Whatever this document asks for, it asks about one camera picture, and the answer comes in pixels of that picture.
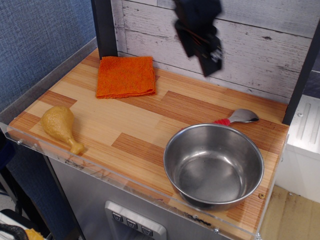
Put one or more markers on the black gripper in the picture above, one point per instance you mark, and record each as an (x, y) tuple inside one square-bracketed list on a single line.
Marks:
[(195, 19)]

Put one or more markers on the red handled metal spoon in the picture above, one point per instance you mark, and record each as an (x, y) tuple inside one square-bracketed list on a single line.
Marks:
[(239, 116)]

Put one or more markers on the toy chicken drumstick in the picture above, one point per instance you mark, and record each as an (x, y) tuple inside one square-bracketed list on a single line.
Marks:
[(57, 122)]

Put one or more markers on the orange folded cloth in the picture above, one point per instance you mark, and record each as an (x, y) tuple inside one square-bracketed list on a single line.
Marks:
[(123, 77)]

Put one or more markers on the stainless steel bowl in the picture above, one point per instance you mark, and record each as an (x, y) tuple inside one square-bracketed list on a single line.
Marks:
[(212, 166)]

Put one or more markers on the white side cabinet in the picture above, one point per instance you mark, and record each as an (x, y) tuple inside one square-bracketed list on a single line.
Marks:
[(299, 166)]

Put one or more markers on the clear acrylic edge guard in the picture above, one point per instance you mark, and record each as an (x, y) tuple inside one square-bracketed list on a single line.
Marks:
[(124, 141)]

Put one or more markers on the silver button control panel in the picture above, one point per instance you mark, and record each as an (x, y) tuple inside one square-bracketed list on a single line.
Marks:
[(134, 221)]

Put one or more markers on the yellow object bottom left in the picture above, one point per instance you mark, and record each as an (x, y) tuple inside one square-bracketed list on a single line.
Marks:
[(33, 234)]

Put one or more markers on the left black vertical post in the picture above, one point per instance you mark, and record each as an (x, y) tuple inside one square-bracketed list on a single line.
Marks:
[(104, 28)]

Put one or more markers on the black vertical post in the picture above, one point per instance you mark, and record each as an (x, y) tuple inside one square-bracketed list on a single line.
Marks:
[(303, 77), (104, 28)]

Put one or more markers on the right black vertical post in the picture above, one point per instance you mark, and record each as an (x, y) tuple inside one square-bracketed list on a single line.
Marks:
[(303, 77)]

